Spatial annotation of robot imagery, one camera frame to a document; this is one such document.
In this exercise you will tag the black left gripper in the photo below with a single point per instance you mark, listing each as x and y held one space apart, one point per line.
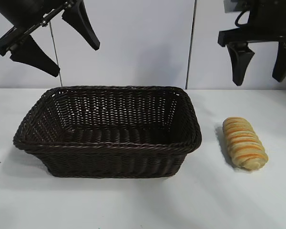
31 14

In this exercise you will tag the dark brown wicker basket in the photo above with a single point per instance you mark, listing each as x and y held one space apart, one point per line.
109 157

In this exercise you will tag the long striped bread roll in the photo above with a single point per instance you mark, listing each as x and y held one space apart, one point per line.
244 145

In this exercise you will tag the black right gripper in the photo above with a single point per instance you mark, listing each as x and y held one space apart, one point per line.
267 21

